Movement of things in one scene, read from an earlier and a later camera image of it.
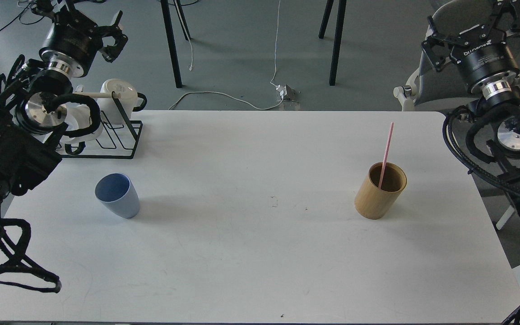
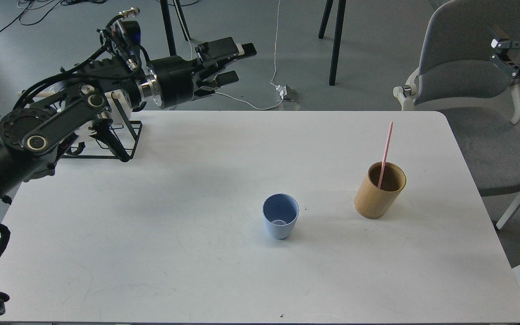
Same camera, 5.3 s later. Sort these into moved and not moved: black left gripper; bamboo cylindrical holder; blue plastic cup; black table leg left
Moved: black left gripper; blue plastic cup
Not moved: black table leg left; bamboo cylindrical holder
